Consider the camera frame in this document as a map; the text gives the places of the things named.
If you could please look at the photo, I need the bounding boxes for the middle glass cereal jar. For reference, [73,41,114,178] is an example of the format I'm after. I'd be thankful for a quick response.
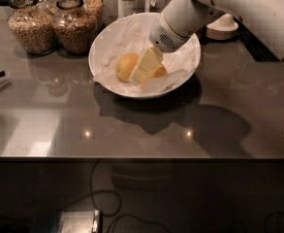
[51,0,97,55]

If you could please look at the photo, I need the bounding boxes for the glass cereal jar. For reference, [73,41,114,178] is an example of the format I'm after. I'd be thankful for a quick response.
[7,0,56,55]
[83,0,103,29]
[51,0,97,55]

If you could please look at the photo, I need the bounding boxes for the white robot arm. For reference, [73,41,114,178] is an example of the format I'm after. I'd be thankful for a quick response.
[148,0,284,63]

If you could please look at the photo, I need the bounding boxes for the black rubber bar mat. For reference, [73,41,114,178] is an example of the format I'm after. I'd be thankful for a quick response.
[236,19,279,62]

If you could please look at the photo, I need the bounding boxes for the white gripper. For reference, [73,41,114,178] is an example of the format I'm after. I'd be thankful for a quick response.
[129,13,193,85]

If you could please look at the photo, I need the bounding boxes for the rear glass cereal jar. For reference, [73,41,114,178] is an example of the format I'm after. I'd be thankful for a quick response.
[83,0,103,29]

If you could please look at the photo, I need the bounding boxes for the white ceramic bowl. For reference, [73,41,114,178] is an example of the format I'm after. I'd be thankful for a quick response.
[87,12,202,100]

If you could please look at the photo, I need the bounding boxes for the left glass cereal jar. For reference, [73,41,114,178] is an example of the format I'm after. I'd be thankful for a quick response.
[7,0,56,55]

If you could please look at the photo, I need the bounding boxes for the silver box under table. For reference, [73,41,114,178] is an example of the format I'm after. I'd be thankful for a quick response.
[56,210,102,233]

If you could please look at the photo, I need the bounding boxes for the white crumpled paper liner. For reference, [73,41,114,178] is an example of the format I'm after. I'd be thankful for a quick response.
[92,15,198,95]

